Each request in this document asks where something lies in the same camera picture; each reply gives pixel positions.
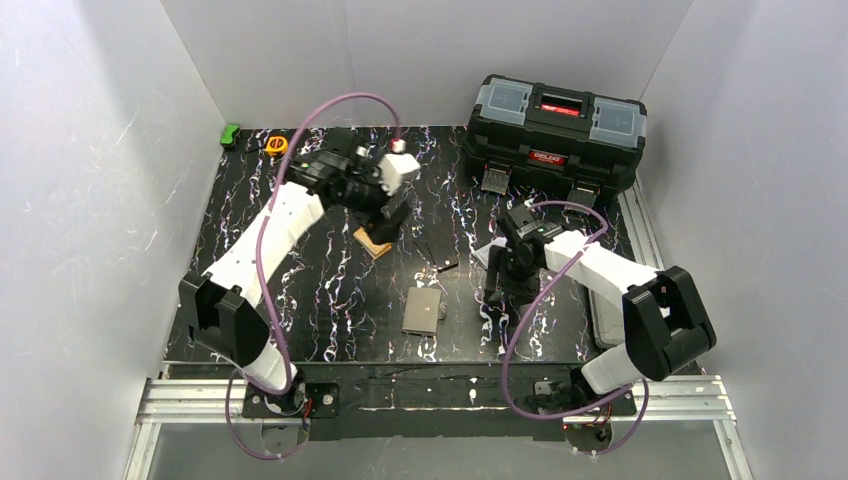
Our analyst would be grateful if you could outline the black credit card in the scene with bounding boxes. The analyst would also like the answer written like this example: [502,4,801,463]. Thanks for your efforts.
[424,241,459,273]

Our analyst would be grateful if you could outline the grey blue card holder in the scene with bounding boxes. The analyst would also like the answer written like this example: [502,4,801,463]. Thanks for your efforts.
[401,287,447,336]

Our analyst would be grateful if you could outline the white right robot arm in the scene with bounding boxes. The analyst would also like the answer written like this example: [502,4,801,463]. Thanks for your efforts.
[485,202,717,399]

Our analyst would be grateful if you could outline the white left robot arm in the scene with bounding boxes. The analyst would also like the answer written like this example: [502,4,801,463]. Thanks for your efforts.
[178,130,420,396]

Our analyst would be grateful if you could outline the yellow tape measure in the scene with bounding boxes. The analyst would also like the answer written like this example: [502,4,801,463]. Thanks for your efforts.
[263,135,289,157]

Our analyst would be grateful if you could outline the green small tool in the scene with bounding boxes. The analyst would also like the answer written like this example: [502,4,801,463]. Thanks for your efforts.
[219,124,241,150]

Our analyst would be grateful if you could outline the black toolbox with clear lids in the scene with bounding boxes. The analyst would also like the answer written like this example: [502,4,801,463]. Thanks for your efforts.
[461,74,647,208]

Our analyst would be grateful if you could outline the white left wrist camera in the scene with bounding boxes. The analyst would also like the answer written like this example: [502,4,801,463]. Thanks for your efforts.
[377,153,420,196]

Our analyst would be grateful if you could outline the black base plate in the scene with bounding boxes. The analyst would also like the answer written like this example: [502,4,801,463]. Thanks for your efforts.
[162,357,704,444]

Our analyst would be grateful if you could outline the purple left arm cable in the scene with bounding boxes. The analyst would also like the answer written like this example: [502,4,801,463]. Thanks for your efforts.
[225,91,404,462]

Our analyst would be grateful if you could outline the aluminium frame rails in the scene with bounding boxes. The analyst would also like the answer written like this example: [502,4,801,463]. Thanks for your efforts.
[124,174,744,479]

